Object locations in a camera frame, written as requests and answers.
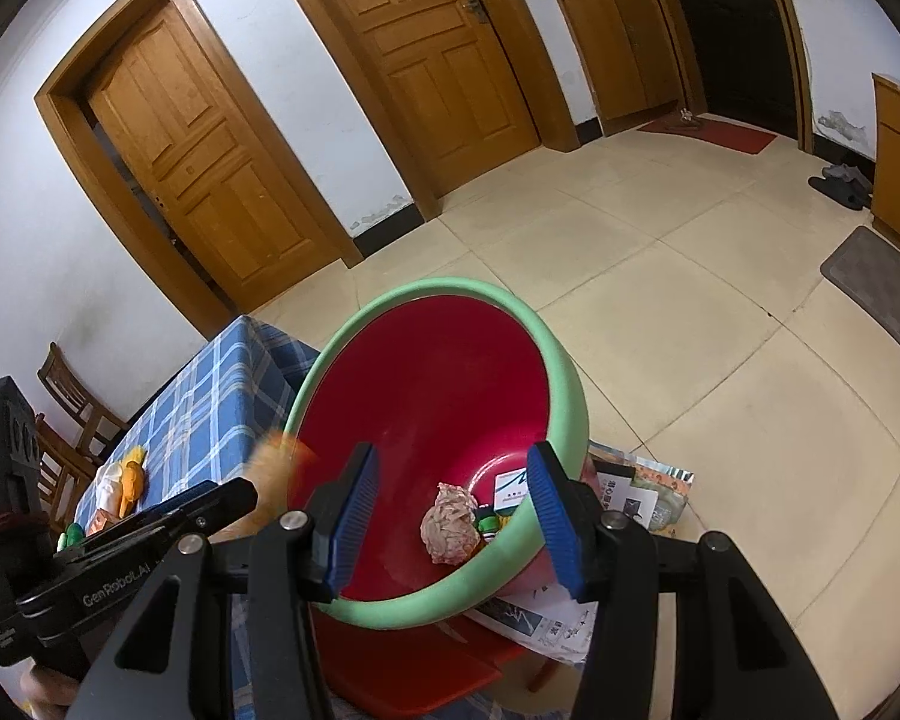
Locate plain wooden door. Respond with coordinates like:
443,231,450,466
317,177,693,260
34,0,365,342

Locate white tissue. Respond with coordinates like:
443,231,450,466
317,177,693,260
92,461,126,515

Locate black door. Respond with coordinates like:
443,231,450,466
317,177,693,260
630,0,815,155

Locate small green bottle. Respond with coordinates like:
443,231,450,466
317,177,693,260
472,504,509,542

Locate large paper ball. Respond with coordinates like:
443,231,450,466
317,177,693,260
418,482,482,565

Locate wooden door with metal handle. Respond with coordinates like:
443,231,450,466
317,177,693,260
259,0,582,218

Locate white printed cardboard box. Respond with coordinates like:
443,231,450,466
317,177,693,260
596,465,661,535

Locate person's left hand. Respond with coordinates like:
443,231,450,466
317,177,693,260
19,667,83,720

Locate red doormat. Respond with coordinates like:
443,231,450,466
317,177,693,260
637,114,779,157

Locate teal and white box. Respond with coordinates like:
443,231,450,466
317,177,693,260
491,467,535,512

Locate low wooden wall panel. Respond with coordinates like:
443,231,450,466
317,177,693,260
556,0,683,137

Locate yellow knitted cloth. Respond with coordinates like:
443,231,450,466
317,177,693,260
118,448,149,520

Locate shiny printed packet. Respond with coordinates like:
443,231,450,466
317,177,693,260
630,456,697,539

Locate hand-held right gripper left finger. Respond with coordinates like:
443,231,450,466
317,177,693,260
82,442,382,720

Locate red plastic stool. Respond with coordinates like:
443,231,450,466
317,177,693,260
311,600,530,719

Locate red basin with green rim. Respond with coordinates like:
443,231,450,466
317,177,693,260
281,277,590,629

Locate grey floor mat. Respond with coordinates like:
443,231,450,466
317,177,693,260
820,225,900,377

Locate dark slipper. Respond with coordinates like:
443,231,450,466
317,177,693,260
821,163,873,192
808,176,867,209

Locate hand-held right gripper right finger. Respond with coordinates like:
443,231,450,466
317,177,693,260
526,441,841,720

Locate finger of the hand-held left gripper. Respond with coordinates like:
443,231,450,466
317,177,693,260
146,478,260,533

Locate blue plaid tablecloth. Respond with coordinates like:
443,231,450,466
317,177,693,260
75,315,571,720

